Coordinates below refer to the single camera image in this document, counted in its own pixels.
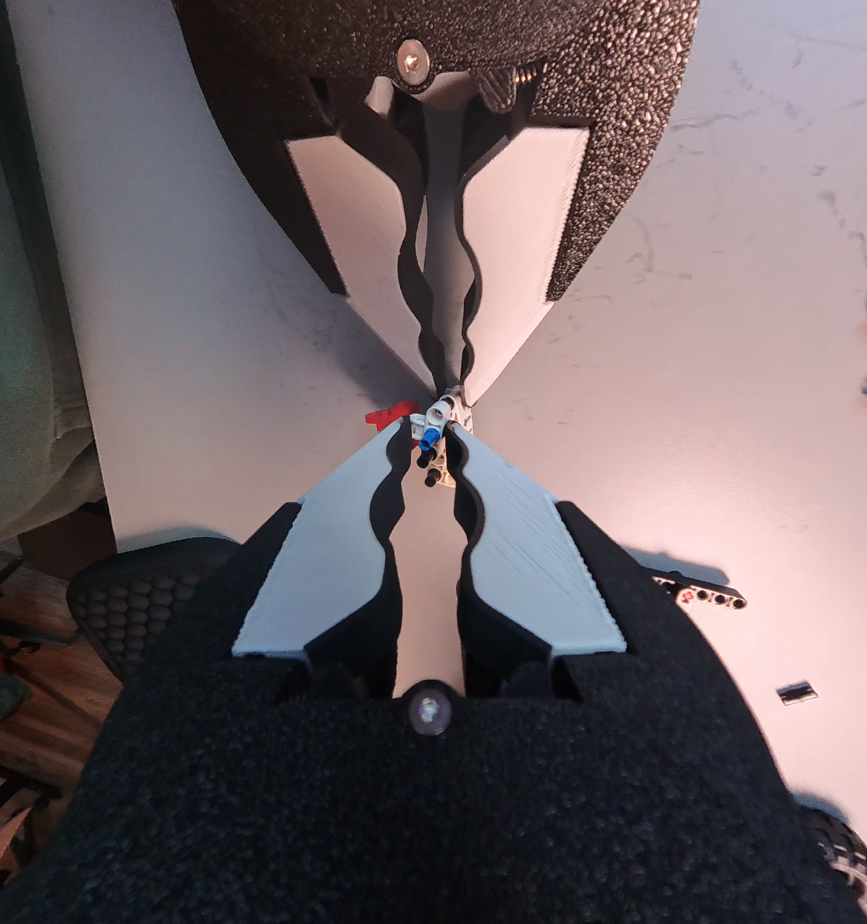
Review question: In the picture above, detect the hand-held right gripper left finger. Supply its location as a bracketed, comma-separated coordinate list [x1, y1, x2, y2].
[229, 421, 416, 691]

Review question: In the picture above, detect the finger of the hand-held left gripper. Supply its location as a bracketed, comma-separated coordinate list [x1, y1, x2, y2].
[284, 113, 446, 394]
[456, 119, 593, 408]

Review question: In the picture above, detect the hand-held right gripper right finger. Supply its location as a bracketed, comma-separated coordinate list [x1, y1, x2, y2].
[453, 421, 629, 691]

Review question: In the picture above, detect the red white black brick subassembly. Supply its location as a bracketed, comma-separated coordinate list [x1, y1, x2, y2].
[365, 390, 473, 492]

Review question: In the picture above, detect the small white blue brick piece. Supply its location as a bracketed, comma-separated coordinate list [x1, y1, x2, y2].
[412, 398, 456, 449]

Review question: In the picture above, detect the grey desk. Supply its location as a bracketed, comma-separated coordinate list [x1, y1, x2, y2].
[8, 0, 867, 896]

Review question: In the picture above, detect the partly built toy brick vehicle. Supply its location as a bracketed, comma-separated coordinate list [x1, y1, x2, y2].
[650, 568, 749, 610]

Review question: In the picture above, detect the black mesh office chair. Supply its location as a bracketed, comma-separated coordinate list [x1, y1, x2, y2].
[66, 538, 247, 691]

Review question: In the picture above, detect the person's green sweater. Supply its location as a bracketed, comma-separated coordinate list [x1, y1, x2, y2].
[0, 0, 110, 557]

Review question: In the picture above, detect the black toy tyre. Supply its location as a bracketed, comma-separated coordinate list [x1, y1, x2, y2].
[802, 809, 867, 903]

